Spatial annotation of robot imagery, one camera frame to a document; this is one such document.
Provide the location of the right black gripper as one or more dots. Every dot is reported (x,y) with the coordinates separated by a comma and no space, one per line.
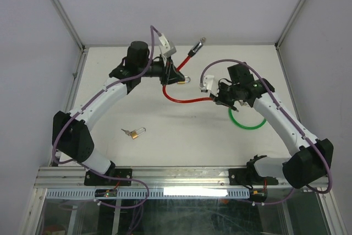
(219,99)

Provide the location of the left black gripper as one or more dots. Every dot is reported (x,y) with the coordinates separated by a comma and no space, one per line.
(170,75)

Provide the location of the large brass padlock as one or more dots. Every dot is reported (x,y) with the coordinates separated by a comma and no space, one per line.
(186,80)

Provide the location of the green cable lock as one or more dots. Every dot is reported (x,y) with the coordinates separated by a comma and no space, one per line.
(236,123)

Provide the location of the red cable lock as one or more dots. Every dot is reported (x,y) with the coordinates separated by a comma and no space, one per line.
(193,51)

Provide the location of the small brass padlock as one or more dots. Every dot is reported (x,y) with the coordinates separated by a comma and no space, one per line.
(136,133)

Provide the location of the small padlock keys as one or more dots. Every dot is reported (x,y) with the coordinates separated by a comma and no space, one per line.
(126,132)

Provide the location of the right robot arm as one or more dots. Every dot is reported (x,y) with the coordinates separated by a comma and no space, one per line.
(310,157)

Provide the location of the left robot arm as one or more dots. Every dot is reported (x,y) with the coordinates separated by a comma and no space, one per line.
(72,131)

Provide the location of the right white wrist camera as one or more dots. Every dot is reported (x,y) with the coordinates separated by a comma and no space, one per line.
(210,85)

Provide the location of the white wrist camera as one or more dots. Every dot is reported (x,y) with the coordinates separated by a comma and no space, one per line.
(166,47)
(210,85)

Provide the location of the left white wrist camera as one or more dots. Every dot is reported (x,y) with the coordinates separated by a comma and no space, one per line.
(166,47)

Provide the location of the right black mount plate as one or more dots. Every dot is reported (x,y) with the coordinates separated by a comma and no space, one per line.
(238,176)

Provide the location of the black mount plate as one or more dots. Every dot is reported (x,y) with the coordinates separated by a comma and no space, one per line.
(121,177)
(238,176)

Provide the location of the right aluminium frame post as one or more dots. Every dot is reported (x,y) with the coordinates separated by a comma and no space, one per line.
(297,9)

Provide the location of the aluminium frame post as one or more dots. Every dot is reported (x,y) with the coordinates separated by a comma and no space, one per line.
(297,9)
(68,24)

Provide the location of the left aluminium frame post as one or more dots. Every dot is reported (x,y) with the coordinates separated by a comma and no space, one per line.
(68,24)

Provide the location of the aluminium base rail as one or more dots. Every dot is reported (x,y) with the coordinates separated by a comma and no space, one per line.
(153,177)

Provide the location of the left black mount plate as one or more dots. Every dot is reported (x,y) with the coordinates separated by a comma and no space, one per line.
(121,177)

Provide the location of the slotted cable duct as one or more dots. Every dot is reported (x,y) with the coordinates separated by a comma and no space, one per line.
(153,193)

